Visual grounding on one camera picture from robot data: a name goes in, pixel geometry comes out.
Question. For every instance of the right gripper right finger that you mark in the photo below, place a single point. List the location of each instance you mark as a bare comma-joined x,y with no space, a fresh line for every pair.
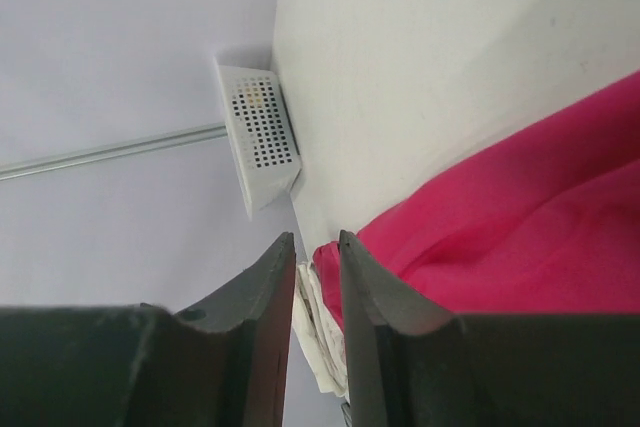
412,362

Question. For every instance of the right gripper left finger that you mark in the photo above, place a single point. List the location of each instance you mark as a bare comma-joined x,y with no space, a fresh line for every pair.
220,362

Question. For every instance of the pink t shirt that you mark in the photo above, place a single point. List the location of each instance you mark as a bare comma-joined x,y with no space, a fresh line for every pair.
546,220

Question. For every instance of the white t shirt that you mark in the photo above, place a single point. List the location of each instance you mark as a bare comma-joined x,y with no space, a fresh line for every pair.
319,335

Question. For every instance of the white plastic laundry basket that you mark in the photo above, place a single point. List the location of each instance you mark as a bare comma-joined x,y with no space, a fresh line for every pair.
258,127

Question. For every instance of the left aluminium frame post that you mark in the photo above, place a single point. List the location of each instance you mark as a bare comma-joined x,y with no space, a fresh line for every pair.
139,146

